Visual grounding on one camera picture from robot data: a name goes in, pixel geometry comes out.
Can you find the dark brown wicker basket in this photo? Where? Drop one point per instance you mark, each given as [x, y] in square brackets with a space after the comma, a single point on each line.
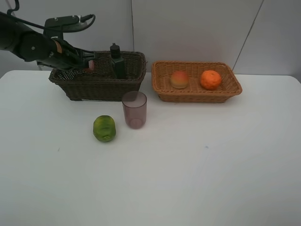
[100, 85]

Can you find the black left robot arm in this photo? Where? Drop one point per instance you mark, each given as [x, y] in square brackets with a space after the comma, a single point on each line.
[12, 29]

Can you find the red yellow peach fruit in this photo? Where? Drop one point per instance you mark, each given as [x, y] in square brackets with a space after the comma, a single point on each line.
[179, 79]

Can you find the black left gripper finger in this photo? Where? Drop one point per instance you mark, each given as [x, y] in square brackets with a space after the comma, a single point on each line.
[85, 55]
[74, 67]

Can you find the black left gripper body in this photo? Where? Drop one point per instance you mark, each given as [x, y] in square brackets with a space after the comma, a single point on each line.
[37, 47]

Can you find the dark green pump bottle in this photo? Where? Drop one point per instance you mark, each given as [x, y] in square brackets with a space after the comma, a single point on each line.
[117, 62]

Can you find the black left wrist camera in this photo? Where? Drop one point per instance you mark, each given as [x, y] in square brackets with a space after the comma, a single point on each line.
[59, 25]

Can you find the green lime fruit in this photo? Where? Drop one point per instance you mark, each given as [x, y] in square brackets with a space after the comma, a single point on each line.
[104, 128]

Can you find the pink bottle white cap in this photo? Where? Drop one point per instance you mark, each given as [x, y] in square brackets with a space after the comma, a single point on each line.
[90, 66]

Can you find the translucent purple plastic cup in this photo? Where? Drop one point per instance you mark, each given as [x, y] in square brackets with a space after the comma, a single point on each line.
[135, 109]

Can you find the light orange wicker basket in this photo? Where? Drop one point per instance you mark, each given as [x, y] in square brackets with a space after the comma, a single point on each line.
[161, 72]

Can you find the orange mandarin fruit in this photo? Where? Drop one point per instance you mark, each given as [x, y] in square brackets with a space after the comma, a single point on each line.
[210, 80]

